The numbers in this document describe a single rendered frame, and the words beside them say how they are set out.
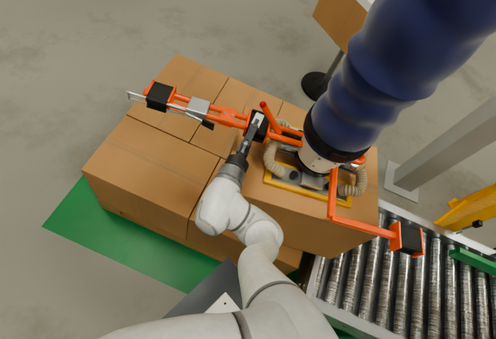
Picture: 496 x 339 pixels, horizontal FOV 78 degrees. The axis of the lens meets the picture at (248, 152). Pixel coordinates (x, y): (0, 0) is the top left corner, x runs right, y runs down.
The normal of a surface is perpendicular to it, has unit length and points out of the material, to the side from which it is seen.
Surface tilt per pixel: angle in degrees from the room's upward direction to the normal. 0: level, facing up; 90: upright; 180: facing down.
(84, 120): 0
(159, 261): 0
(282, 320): 51
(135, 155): 0
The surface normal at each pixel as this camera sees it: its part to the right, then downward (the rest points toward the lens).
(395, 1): -0.88, -0.07
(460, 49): 0.31, 0.80
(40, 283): 0.20, -0.50
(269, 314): 0.10, -0.99
